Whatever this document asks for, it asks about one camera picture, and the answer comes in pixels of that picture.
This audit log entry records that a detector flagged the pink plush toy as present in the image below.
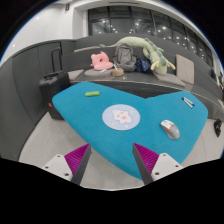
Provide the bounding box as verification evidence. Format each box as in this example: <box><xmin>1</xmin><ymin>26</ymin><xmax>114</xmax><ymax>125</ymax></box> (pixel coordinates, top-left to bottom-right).
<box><xmin>91</xmin><ymin>51</ymin><xmax>113</xmax><ymax>70</ymax></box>

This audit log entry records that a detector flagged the dark blue bag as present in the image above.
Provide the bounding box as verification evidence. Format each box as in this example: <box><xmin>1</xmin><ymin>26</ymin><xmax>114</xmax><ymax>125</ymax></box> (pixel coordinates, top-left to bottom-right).
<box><xmin>135</xmin><ymin>58</ymin><xmax>151</xmax><ymax>72</ymax></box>

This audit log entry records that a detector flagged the green dragon plush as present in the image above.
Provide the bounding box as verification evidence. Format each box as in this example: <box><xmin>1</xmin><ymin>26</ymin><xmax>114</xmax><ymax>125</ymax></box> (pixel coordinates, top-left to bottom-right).
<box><xmin>99</xmin><ymin>36</ymin><xmax>177</xmax><ymax>76</ymax></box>

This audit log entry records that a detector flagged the grey and orange computer mouse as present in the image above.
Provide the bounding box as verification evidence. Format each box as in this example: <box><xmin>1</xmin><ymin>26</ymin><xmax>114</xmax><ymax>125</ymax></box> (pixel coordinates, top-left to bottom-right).
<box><xmin>160</xmin><ymin>120</ymin><xmax>180</xmax><ymax>140</ymax></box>

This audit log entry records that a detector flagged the grey backpack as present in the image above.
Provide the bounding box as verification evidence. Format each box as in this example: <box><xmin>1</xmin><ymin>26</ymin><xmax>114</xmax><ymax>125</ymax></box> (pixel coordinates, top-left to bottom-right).
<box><xmin>113</xmin><ymin>44</ymin><xmax>136</xmax><ymax>72</ymax></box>

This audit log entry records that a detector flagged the black suitcase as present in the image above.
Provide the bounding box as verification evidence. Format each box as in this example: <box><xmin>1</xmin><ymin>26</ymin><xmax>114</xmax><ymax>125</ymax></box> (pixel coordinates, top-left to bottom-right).
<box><xmin>39</xmin><ymin>47</ymin><xmax>71</xmax><ymax>120</ymax></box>

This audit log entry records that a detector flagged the grey cushion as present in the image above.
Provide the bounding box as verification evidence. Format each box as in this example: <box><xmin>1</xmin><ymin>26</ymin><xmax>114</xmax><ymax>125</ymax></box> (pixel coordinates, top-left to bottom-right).
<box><xmin>176</xmin><ymin>55</ymin><xmax>194</xmax><ymax>84</ymax></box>

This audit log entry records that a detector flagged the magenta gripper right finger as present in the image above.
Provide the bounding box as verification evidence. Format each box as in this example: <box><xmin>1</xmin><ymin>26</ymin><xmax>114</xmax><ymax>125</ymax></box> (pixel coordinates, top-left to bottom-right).
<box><xmin>132</xmin><ymin>143</ymin><xmax>159</xmax><ymax>185</ymax></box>

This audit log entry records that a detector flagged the round blue mouse pad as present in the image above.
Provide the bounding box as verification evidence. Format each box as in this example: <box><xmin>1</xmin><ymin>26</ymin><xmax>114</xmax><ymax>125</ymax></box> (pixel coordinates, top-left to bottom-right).
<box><xmin>102</xmin><ymin>104</ymin><xmax>141</xmax><ymax>131</ymax></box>

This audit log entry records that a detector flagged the blue and white pen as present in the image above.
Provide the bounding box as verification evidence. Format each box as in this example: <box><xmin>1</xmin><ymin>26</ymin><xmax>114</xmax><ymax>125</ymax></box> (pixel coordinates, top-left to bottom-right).
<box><xmin>182</xmin><ymin>97</ymin><xmax>195</xmax><ymax>109</ymax></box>

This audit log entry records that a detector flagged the teal table cloth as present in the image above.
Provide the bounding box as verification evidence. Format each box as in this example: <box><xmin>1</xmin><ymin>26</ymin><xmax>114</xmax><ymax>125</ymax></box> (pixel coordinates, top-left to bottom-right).
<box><xmin>53</xmin><ymin>82</ymin><xmax>208</xmax><ymax>178</ymax></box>

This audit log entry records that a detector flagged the green marker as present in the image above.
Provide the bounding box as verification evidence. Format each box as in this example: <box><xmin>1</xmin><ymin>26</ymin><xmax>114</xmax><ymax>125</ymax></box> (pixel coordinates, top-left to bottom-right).
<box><xmin>85</xmin><ymin>91</ymin><xmax>100</xmax><ymax>97</ymax></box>

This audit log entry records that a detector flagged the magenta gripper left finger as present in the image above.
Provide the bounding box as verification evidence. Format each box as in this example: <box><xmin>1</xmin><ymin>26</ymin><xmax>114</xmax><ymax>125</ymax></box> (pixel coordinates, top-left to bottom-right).
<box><xmin>64</xmin><ymin>143</ymin><xmax>91</xmax><ymax>185</ymax></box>

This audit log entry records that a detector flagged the grey sofa bench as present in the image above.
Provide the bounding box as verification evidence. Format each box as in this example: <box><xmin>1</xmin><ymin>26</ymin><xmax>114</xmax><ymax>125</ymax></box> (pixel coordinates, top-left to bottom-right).
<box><xmin>61</xmin><ymin>34</ymin><xmax>224</xmax><ymax>103</ymax></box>

